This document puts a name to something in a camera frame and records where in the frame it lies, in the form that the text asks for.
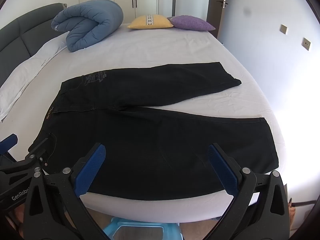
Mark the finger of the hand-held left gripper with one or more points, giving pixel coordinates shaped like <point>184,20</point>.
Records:
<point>37,151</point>
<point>8,140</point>

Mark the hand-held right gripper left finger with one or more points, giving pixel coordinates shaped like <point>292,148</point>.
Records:
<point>92,170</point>

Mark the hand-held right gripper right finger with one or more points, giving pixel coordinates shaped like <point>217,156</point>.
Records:
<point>222,170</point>

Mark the black pants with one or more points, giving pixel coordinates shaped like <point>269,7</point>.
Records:
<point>162,135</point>

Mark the light blue plastic stool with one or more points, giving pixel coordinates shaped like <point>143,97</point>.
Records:
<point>112,230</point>

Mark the white pillow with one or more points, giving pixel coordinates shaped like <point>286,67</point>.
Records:
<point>22,72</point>

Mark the grey padded headboard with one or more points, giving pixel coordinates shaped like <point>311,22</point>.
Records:
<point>17,35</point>

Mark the white bed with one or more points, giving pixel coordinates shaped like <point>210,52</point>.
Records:
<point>162,47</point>

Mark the rolled blue duvet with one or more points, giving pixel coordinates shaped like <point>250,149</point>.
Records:
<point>95,17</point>

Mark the purple cushion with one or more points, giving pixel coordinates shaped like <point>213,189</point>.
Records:
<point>192,23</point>

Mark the dark brown door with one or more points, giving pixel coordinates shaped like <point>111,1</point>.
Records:
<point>214,20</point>

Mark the yellow cushion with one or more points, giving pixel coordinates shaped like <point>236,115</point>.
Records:
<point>150,22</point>

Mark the beige wall switch plate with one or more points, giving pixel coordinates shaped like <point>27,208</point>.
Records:
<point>306,44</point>
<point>283,29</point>

